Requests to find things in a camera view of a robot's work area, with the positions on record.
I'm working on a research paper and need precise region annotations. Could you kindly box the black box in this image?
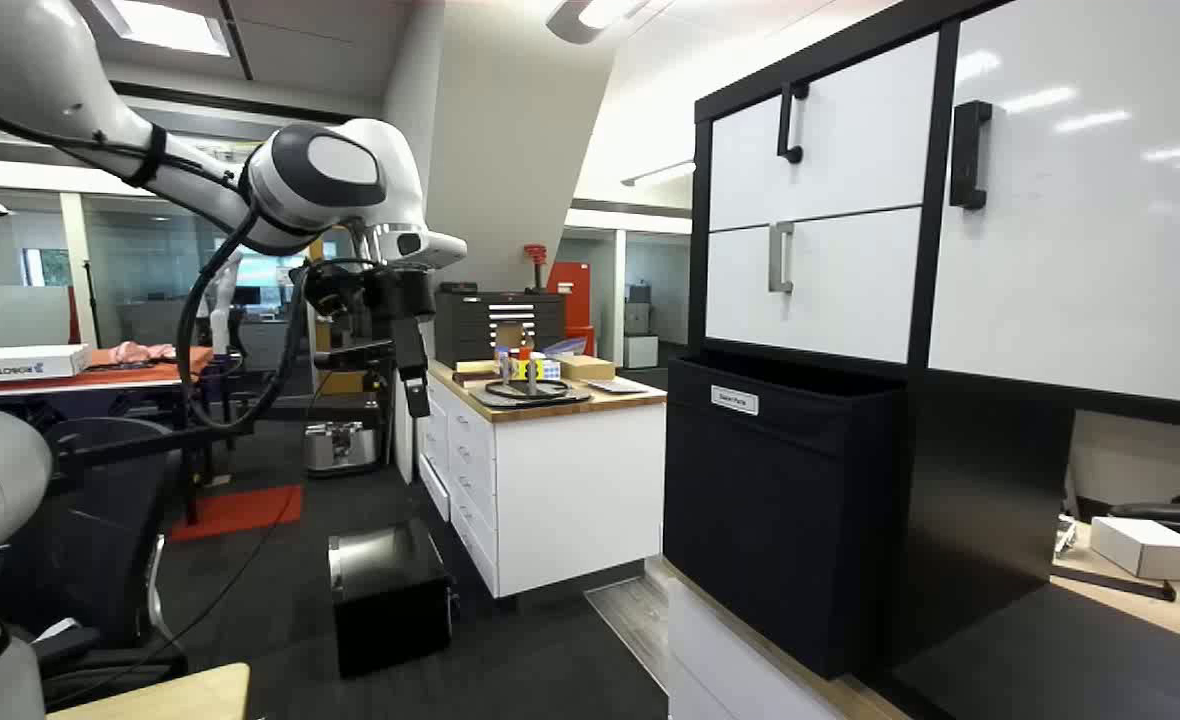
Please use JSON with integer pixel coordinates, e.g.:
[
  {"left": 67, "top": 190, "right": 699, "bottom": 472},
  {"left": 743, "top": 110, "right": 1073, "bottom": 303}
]
[{"left": 320, "top": 516, "right": 459, "bottom": 685}]

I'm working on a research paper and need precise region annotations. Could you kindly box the flat wooden board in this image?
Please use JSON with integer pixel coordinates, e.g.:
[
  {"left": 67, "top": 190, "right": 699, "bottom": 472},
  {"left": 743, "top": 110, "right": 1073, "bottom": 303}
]
[{"left": 584, "top": 373, "right": 657, "bottom": 402}]

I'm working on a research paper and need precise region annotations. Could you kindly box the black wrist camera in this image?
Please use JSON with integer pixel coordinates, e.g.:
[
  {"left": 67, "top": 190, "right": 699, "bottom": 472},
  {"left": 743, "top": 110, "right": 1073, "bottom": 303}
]
[{"left": 297, "top": 259, "right": 377, "bottom": 323}]

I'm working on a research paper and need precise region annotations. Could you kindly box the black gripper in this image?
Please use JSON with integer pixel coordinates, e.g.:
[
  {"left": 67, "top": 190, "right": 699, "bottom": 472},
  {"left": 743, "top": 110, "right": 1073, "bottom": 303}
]
[{"left": 368, "top": 259, "right": 441, "bottom": 420}]

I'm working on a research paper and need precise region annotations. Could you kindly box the white label on bin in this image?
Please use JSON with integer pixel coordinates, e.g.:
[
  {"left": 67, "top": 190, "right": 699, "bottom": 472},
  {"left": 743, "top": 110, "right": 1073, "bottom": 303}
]
[{"left": 703, "top": 381, "right": 769, "bottom": 422}]

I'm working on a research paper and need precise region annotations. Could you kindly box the white island cabinet wooden top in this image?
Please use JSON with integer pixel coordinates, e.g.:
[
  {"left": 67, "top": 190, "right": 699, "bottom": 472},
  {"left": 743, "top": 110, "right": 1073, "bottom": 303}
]
[{"left": 413, "top": 357, "right": 670, "bottom": 605}]

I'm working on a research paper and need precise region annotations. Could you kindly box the white drawer with silver handle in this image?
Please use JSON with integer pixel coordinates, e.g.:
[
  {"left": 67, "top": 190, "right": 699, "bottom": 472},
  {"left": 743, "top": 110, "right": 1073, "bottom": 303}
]
[{"left": 699, "top": 205, "right": 929, "bottom": 368}]

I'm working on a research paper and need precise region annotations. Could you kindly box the silver metal pot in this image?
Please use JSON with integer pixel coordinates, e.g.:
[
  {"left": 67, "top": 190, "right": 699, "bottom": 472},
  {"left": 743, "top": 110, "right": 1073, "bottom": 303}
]
[{"left": 297, "top": 414, "right": 388, "bottom": 480}]

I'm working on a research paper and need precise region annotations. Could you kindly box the red floor mat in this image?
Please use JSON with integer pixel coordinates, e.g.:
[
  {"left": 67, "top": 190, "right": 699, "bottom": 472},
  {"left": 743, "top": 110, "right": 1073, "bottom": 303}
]
[{"left": 163, "top": 480, "right": 308, "bottom": 546}]

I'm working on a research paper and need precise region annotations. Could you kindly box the plain white flat box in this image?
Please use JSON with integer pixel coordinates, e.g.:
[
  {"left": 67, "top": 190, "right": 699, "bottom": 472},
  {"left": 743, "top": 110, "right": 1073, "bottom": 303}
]
[{"left": 1089, "top": 512, "right": 1180, "bottom": 586}]

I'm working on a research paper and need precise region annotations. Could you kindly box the black office chair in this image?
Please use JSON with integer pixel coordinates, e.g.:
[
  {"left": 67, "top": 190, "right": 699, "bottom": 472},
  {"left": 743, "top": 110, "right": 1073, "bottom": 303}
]
[{"left": 0, "top": 413, "right": 220, "bottom": 712}]

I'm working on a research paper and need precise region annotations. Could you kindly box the black fabric storage bin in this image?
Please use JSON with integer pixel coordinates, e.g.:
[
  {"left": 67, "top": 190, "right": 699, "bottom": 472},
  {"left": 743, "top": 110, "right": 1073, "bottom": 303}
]
[{"left": 658, "top": 349, "right": 909, "bottom": 685}]

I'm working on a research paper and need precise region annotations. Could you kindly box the flat white box with print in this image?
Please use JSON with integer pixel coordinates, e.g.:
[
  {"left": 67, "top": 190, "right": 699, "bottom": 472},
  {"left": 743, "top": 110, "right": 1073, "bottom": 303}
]
[{"left": 0, "top": 338, "right": 90, "bottom": 392}]

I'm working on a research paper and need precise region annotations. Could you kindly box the black tool chest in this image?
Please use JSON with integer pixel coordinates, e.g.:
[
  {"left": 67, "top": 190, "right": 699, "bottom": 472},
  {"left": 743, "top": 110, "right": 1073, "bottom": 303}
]
[{"left": 430, "top": 278, "right": 569, "bottom": 368}]

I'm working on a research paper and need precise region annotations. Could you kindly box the red top table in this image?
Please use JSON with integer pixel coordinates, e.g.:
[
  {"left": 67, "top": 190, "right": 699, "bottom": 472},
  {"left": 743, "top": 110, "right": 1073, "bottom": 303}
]
[{"left": 0, "top": 344, "right": 220, "bottom": 408}]

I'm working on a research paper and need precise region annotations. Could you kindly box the small wooden box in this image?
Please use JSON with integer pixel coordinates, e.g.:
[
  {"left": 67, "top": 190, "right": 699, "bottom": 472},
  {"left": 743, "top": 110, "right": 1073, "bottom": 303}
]
[{"left": 556, "top": 349, "right": 618, "bottom": 387}]

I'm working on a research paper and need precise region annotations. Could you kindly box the white drawer with black handle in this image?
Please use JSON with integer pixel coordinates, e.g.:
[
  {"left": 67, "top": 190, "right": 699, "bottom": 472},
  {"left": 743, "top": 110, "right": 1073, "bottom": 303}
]
[{"left": 703, "top": 27, "right": 943, "bottom": 236}]

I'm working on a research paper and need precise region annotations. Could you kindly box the white cabinet door black handle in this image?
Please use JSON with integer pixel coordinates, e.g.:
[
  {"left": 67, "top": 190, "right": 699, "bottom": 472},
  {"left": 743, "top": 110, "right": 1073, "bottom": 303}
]
[{"left": 922, "top": 0, "right": 1180, "bottom": 413}]

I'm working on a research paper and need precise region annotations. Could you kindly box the black shelf cabinet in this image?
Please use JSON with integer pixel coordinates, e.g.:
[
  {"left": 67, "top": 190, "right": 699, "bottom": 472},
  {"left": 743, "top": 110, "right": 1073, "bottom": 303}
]
[{"left": 658, "top": 0, "right": 1180, "bottom": 720}]

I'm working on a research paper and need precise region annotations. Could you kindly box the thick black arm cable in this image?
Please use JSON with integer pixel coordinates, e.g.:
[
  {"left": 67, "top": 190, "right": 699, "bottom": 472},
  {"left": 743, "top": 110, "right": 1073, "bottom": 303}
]
[{"left": 172, "top": 209, "right": 320, "bottom": 441}]

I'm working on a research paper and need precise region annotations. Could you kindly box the square ceiling light panel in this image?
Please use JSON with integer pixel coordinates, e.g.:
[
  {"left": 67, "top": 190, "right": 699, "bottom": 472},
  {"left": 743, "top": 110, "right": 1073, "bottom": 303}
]
[{"left": 87, "top": 0, "right": 237, "bottom": 58}]

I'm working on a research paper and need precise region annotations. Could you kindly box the red machine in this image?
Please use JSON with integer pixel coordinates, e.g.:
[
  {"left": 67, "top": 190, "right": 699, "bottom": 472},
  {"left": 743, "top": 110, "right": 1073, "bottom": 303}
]
[{"left": 545, "top": 254, "right": 599, "bottom": 358}]

